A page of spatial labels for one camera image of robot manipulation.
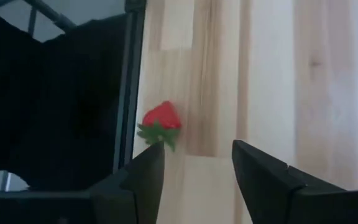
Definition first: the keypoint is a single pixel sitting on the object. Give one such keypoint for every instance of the large black unlit object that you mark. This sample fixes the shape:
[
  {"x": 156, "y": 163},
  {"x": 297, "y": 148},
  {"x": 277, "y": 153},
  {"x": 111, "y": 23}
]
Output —
[{"x": 42, "y": 109}]

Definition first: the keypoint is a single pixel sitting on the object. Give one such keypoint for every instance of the red toy strawberry green leaves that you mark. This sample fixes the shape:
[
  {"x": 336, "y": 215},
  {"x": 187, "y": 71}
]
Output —
[{"x": 163, "y": 116}]

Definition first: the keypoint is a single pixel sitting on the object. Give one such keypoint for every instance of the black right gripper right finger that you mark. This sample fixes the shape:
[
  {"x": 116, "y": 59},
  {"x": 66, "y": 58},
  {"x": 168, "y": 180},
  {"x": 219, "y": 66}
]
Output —
[{"x": 275, "y": 193}]

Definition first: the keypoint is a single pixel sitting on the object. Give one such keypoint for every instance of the dark metal strut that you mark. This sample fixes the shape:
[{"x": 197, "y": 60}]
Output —
[{"x": 51, "y": 14}]

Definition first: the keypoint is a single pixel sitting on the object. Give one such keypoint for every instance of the black aluminium table frame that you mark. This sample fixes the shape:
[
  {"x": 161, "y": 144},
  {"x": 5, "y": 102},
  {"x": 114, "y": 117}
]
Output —
[{"x": 129, "y": 93}]

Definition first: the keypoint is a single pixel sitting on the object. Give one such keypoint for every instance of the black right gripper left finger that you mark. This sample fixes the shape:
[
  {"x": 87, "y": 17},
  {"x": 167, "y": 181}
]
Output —
[{"x": 135, "y": 193}]

